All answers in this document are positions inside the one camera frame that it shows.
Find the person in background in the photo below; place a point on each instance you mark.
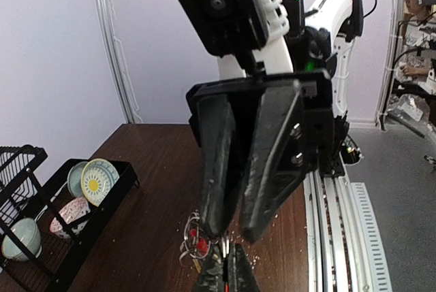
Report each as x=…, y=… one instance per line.
x=414, y=66

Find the large keyring with red handle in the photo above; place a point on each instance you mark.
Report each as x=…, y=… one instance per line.
x=196, y=245

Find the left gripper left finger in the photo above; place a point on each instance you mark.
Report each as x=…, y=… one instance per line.
x=213, y=275

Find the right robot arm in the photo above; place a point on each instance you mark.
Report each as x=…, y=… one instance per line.
x=320, y=38

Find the black wire dish rack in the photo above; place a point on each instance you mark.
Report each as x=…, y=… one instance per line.
x=23, y=196

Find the pink patterned bowl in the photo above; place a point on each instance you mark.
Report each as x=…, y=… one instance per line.
x=74, y=210

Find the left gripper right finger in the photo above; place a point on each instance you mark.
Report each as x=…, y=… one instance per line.
x=239, y=276

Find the right aluminium frame post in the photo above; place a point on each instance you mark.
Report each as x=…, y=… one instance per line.
x=117, y=61

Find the aluminium front rail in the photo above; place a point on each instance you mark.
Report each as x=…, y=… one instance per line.
x=344, y=245

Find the pale green plate behind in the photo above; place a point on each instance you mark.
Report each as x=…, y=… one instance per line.
x=74, y=179

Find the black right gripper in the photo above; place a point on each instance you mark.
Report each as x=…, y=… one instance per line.
x=273, y=126

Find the yellow daisy plate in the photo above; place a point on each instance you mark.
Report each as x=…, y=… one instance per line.
x=97, y=179

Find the celadon green bowl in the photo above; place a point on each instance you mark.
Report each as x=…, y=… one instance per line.
x=28, y=234

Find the right base circuit board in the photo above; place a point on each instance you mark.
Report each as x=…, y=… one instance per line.
x=350, y=151

